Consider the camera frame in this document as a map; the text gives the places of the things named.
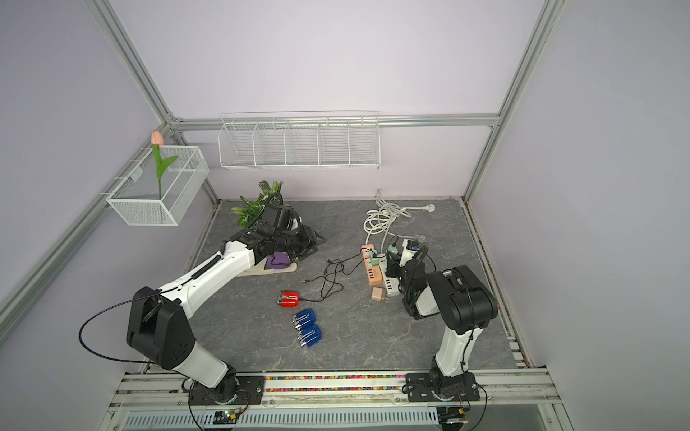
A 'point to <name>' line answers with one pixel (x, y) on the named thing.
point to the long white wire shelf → (300, 140)
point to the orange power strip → (373, 272)
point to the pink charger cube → (378, 294)
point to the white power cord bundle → (381, 219)
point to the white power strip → (391, 284)
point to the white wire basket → (137, 197)
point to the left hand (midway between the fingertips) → (325, 244)
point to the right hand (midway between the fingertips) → (390, 251)
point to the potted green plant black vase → (269, 196)
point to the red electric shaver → (288, 299)
